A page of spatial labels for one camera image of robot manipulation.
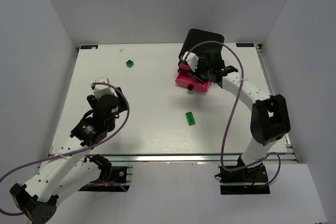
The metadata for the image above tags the blue label sticker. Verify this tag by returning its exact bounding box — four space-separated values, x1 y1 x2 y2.
236 43 255 47
80 45 98 50

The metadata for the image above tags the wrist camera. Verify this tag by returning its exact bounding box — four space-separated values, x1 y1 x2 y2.
184 51 199 72
91 77 114 100

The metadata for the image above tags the blue label sticker left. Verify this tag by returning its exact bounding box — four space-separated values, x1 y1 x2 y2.
80 45 98 50

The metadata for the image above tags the blue label sticker right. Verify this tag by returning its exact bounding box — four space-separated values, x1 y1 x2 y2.
236 43 255 47

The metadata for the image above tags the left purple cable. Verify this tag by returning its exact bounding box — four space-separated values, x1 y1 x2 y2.
0 83 131 217

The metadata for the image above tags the small dark green lego cube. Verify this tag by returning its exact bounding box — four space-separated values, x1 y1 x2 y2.
126 60 134 68

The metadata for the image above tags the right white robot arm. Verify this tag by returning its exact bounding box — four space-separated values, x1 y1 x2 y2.
182 51 291 168

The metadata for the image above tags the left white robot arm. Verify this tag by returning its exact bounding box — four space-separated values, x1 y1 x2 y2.
9 82 130 223

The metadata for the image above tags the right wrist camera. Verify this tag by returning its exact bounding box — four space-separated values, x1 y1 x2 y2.
184 51 199 72

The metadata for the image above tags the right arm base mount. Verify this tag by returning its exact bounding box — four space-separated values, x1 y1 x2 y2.
214 163 270 195

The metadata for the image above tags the black drawer housing box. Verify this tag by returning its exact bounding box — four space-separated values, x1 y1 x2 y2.
178 28 225 58

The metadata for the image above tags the long green lego brick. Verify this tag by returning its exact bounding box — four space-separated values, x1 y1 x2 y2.
185 112 195 126

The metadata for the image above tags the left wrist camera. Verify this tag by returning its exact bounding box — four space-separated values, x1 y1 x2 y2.
91 77 114 100

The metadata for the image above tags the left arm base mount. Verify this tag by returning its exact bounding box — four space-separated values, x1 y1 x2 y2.
79 155 133 193

